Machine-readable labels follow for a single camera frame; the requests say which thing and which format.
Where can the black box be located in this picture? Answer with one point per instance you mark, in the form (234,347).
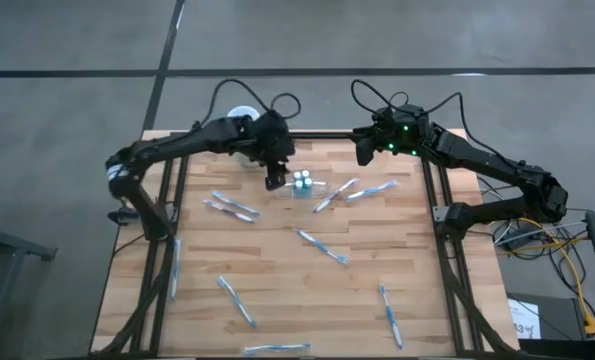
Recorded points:
(562,320)

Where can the clear acrylic organizer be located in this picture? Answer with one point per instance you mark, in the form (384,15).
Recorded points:
(319,189)

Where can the black metal stand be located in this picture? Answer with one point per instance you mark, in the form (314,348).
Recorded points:
(17,242)

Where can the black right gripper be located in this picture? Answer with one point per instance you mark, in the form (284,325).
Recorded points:
(402,132)

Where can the white wipes canister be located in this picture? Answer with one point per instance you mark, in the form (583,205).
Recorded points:
(242,111)

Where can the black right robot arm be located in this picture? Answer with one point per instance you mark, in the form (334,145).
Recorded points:
(477,157)

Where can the white paper label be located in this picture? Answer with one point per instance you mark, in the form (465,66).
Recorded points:
(524,317)

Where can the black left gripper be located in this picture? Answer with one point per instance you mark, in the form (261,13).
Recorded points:
(274,137)

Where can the blue toothpaste tube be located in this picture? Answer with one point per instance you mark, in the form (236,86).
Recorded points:
(297,175)

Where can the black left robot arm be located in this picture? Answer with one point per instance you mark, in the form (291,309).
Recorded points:
(187,141)

